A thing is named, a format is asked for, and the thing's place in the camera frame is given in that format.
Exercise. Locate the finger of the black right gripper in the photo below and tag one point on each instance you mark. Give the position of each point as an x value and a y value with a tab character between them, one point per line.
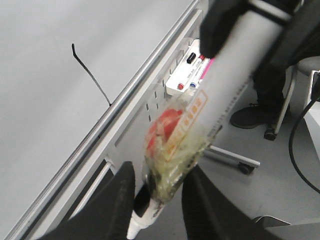
300	39
217	25

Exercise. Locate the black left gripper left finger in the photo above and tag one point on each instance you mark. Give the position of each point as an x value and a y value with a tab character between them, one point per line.
107	215

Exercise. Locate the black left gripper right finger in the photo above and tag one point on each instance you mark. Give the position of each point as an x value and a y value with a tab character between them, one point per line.
209	215

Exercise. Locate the red round magnet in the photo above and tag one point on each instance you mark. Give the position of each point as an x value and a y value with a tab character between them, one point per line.
163	128

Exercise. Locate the person leg dark trousers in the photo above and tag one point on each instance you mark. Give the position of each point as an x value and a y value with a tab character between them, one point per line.
269	89

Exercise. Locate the pink marker in tray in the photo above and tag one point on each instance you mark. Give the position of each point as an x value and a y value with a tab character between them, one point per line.
206	69

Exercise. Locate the black capped marker in tray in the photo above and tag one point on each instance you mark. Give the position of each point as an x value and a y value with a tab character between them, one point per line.
191	58

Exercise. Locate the grey office chair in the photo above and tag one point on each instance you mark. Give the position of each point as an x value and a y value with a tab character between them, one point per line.
309	67

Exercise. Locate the red capped marker in tray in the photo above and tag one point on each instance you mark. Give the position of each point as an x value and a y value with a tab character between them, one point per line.
195	67

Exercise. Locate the white marker tray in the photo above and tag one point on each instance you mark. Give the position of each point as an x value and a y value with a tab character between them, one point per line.
182	70

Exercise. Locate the blue capped marker in tray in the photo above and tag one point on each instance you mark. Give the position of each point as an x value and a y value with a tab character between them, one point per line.
195	79

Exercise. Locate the black shoe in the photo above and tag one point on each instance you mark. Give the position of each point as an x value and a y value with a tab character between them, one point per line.
253	116

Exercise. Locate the large whiteboard with aluminium frame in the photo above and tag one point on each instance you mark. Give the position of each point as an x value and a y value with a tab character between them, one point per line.
62	62

